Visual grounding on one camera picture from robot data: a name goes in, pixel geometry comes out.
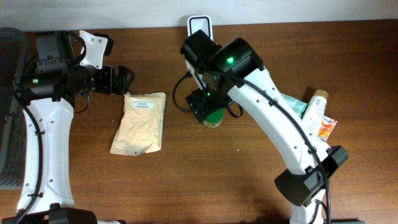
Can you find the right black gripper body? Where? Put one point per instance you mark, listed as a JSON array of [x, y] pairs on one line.
[[211, 96]]

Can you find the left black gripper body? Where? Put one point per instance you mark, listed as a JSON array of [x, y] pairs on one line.
[[103, 79]]

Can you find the green lid jar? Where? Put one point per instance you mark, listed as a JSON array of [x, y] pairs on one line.
[[214, 120]]

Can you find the beige grain pouch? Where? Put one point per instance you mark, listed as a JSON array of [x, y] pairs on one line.
[[141, 127]]

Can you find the teal snack packet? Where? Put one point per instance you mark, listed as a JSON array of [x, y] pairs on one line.
[[298, 106]]

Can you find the white tube gold cap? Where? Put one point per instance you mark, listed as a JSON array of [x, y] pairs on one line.
[[313, 116]]

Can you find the orange tissue pack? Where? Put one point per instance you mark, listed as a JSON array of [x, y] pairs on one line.
[[326, 128]]

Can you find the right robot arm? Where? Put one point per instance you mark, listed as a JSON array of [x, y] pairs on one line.
[[234, 73]]

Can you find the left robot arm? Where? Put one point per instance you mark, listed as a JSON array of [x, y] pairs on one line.
[[37, 107]]

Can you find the grey plastic mesh basket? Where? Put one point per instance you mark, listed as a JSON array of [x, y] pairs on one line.
[[14, 51]]

